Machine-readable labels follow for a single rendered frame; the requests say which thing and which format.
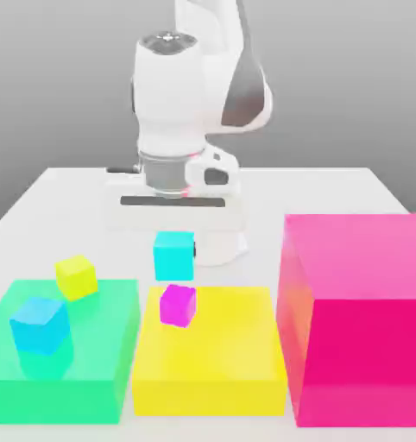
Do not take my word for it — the small blue cube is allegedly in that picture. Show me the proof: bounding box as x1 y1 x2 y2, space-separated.
9 295 72 357

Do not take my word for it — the small magenta cube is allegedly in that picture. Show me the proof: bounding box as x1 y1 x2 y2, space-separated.
159 283 198 329

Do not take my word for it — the large yellow box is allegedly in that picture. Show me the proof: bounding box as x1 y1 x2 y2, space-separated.
131 285 288 418

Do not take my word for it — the large pink box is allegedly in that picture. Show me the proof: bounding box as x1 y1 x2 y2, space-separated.
275 212 416 429

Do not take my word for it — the large green box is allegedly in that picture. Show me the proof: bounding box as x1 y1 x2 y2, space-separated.
0 278 141 426

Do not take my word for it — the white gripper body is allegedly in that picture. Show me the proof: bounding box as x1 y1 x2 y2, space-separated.
104 171 244 233

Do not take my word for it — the small yellow cube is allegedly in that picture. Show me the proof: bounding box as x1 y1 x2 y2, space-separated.
54 254 99 302

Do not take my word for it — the small cyan cube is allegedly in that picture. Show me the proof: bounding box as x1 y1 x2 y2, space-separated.
153 230 196 281

